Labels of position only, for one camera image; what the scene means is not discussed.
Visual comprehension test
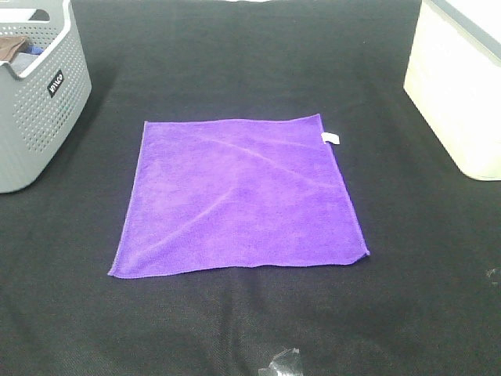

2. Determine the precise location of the purple microfiber towel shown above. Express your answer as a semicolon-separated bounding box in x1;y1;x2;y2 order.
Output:
109;114;369;279

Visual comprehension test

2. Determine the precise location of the clear tape piece front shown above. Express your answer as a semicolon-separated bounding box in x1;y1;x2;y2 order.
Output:
258;348;304;376

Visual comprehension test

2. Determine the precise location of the clear tape piece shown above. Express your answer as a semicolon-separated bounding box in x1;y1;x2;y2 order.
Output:
485;268;501;286
258;348;304;376

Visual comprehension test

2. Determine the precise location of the grey perforated laundry basket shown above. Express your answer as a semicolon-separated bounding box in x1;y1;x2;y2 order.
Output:
1;0;92;193

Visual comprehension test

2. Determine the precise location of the white plastic storage box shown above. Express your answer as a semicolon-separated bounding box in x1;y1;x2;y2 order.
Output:
403;1;500;181

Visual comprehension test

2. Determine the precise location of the clear tape piece right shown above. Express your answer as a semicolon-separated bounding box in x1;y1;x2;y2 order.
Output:
485;268;501;286

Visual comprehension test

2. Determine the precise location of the blue cloth in basket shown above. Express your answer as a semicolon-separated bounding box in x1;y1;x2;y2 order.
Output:
20;45;44;56

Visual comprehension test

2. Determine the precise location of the brown cloth in basket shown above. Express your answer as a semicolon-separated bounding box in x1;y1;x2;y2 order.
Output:
0;35;29;62

